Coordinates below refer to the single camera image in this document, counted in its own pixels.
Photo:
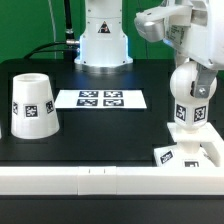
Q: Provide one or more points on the white marker sheet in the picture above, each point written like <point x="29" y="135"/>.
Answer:
<point x="100" y="99"/>

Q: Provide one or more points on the white lamp shade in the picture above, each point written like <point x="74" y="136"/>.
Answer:
<point x="33" y="111"/>

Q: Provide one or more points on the white lamp base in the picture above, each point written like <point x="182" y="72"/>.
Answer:
<point x="186" y="152"/>

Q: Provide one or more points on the white right fence rail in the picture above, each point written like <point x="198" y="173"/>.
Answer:
<point x="213" y="144"/>

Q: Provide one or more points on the white fence rail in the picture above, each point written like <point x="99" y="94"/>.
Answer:
<point x="111" y="181"/>
<point x="213" y="144"/>

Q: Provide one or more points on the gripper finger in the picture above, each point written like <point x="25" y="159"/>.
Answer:
<point x="203" y="84"/>

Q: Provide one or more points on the white lamp bulb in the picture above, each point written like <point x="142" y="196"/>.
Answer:
<point x="190" y="113"/>

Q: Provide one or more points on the black cable connector post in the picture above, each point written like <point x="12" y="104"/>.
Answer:
<point x="69" y="34"/>

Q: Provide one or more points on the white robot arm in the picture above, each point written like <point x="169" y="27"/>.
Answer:
<point x="104" y="45"/>

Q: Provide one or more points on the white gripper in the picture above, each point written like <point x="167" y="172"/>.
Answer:
<point x="195" y="30"/>

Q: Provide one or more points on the white front fence rail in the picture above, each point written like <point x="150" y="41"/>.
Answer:
<point x="111" y="181"/>

